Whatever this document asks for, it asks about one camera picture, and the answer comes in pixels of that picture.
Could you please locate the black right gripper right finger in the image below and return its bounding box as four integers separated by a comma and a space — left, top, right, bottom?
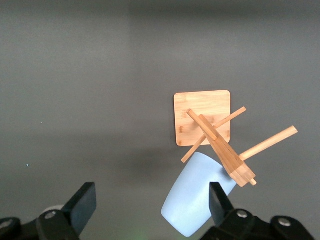
204, 181, 263, 240

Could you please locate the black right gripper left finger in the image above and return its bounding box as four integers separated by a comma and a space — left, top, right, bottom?
36, 181, 98, 240

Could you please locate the light blue cup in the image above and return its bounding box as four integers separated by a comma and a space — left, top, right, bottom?
160, 151, 238, 238

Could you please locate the wooden cup rack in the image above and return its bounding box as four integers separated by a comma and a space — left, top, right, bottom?
173, 89, 299, 188

